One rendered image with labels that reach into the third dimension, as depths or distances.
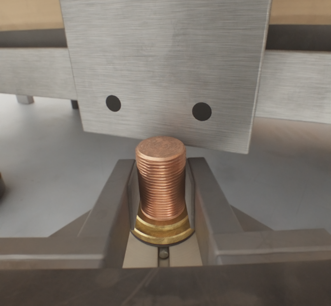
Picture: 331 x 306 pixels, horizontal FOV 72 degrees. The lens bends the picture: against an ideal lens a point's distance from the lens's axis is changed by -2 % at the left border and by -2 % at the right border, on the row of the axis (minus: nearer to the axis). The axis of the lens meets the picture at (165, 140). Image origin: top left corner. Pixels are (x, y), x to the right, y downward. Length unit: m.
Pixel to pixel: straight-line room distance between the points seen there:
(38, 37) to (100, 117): 0.18
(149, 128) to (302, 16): 0.15
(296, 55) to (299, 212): 0.18
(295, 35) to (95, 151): 0.32
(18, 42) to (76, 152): 0.18
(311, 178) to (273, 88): 0.20
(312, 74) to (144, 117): 0.12
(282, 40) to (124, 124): 0.15
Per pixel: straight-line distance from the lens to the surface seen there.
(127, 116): 0.16
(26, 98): 0.74
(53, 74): 0.26
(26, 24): 0.34
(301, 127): 0.53
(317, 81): 0.19
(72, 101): 0.63
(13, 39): 0.36
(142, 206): 0.16
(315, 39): 0.24
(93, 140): 0.45
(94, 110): 0.17
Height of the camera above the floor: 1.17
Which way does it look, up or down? 27 degrees up
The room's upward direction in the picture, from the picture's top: 179 degrees clockwise
